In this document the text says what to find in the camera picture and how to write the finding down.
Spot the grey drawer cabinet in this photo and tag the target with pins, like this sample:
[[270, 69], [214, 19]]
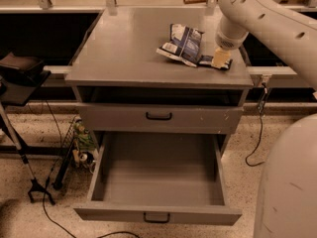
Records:
[[120, 64]]

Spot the closed grey upper drawer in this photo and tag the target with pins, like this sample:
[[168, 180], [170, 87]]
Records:
[[160, 118]]

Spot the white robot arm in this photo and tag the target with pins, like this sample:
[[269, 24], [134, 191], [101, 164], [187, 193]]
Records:
[[287, 197]]

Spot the blue white chip bag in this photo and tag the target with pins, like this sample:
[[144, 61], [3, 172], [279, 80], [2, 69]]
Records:
[[183, 45]]

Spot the open grey lower drawer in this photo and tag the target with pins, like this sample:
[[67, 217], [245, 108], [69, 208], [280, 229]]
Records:
[[158, 178]]

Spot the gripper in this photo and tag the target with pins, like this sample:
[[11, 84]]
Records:
[[227, 42]]

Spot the wooden hammer handle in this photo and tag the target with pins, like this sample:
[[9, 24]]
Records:
[[194, 1]]

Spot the black tripod stand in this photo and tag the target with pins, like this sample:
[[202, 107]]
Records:
[[21, 77]]

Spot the wire basket with snacks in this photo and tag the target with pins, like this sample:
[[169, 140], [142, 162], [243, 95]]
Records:
[[77, 149]]

